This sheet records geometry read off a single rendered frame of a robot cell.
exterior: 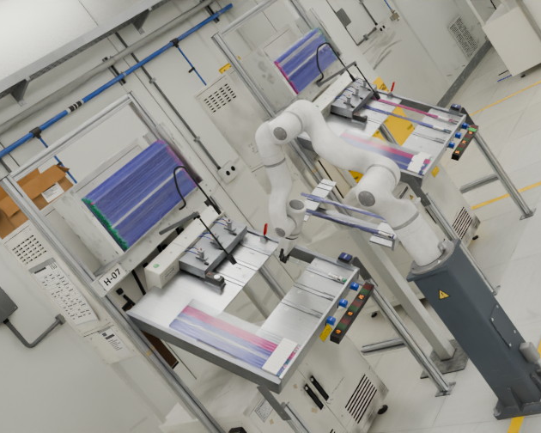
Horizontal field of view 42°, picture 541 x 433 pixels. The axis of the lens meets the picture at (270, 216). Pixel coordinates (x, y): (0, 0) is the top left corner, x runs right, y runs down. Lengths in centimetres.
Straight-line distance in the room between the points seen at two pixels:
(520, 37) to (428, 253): 460
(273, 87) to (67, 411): 217
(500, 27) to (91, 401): 487
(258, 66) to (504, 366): 201
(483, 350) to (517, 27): 460
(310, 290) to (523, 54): 460
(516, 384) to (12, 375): 266
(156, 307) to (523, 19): 495
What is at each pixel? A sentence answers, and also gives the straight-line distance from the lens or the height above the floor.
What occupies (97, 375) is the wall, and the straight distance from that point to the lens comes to 444.
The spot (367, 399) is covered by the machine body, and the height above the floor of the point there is 14.
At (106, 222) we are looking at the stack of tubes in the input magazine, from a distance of 292.
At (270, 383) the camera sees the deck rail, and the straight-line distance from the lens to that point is 265.
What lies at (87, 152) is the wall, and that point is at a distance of 481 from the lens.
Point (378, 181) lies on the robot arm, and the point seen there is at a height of 109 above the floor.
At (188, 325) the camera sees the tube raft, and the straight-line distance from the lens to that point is 283.
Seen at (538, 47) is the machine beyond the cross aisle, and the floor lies 20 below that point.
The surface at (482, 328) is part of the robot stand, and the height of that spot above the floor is 40.
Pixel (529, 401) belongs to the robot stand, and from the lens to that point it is 299.
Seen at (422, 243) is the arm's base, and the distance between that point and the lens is 266.
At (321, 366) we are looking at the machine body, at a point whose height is 44.
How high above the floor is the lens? 172
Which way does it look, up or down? 11 degrees down
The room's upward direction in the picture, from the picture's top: 37 degrees counter-clockwise
